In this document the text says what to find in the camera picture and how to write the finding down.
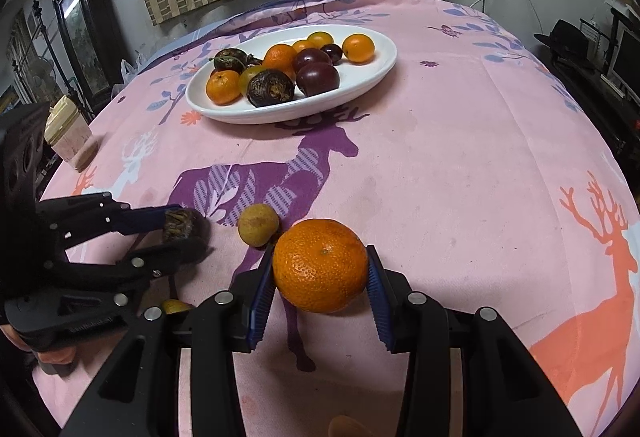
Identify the large orange front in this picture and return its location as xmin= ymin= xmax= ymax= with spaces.
xmin=272 ymin=218 xmax=369 ymax=313

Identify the large orange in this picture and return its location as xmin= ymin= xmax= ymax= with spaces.
xmin=272 ymin=218 xmax=369 ymax=313
xmin=262 ymin=44 xmax=297 ymax=80

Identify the large orange back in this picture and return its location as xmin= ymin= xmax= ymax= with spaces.
xmin=262 ymin=44 xmax=297 ymax=80

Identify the large dark red plum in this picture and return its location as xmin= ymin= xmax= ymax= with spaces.
xmin=296 ymin=62 xmax=340 ymax=97

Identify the small dark plum with stem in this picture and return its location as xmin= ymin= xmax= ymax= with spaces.
xmin=321 ymin=43 xmax=344 ymax=66

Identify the small mandarin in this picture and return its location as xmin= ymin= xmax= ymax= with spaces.
xmin=292 ymin=40 xmax=316 ymax=53
xmin=307 ymin=31 xmax=334 ymax=48

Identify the small yellow green fruit front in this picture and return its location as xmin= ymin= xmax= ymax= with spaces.
xmin=160 ymin=298 xmax=193 ymax=315

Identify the small yellow green fruit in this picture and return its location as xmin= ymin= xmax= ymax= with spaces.
xmin=160 ymin=298 xmax=193 ymax=315
xmin=238 ymin=203 xmax=280 ymax=247

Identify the yellow orange round fruit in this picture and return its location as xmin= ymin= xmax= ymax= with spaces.
xmin=239 ymin=66 xmax=265 ymax=96

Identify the person's left hand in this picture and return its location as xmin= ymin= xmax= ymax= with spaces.
xmin=1 ymin=324 xmax=77 ymax=365

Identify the wooden tissue box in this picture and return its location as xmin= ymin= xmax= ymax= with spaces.
xmin=44 ymin=95 xmax=99 ymax=173

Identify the small yellow green fruit back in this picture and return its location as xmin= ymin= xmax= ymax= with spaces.
xmin=238 ymin=203 xmax=280 ymax=247

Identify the pink deer print tablecloth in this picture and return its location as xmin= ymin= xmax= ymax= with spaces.
xmin=46 ymin=0 xmax=639 ymax=436

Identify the mandarin on plate left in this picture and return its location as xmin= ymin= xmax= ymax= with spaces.
xmin=205 ymin=70 xmax=241 ymax=106

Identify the mandarin on plate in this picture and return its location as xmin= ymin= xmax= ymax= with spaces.
xmin=342 ymin=33 xmax=375 ymax=64
xmin=205 ymin=70 xmax=241 ymax=106

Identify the dark framed mirror cabinet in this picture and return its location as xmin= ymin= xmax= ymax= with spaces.
xmin=52 ymin=0 xmax=129 ymax=116

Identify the dark chestnut on plate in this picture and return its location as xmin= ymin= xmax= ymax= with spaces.
xmin=246 ymin=55 xmax=262 ymax=67

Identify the white oval plate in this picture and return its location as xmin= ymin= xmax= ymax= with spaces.
xmin=186 ymin=26 xmax=398 ymax=125

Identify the dark plum on plate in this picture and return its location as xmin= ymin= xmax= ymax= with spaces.
xmin=293 ymin=47 xmax=332 ymax=73

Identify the mandarin on plate right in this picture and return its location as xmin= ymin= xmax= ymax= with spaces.
xmin=342 ymin=33 xmax=375 ymax=64

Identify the black hat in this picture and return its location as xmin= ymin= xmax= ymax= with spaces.
xmin=534 ymin=19 xmax=589 ymax=58

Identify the computer monitor on rack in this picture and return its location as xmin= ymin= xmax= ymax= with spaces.
xmin=600 ymin=7 xmax=639 ymax=106

